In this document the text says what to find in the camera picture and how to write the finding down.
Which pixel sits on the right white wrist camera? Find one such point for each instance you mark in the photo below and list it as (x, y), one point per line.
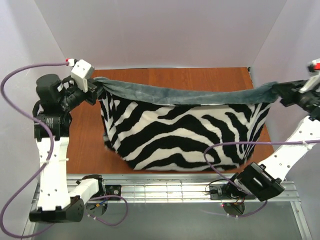
(313, 68)

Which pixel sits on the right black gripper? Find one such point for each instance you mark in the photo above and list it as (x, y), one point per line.
(287, 90)

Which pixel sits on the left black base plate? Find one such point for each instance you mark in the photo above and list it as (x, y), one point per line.
(109, 192)

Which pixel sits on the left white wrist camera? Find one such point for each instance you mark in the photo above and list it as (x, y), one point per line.
(80, 73)

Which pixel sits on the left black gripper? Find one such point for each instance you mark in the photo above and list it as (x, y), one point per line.
(92, 90)

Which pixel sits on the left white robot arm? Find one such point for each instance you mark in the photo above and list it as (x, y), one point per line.
(57, 98)

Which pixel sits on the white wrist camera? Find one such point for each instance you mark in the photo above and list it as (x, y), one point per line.
(313, 68)
(80, 73)

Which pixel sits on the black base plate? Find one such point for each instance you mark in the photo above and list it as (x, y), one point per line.
(223, 191)
(109, 192)

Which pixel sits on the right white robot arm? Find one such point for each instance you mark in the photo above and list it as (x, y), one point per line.
(264, 180)

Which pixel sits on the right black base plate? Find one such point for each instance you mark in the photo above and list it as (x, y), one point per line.
(223, 191)

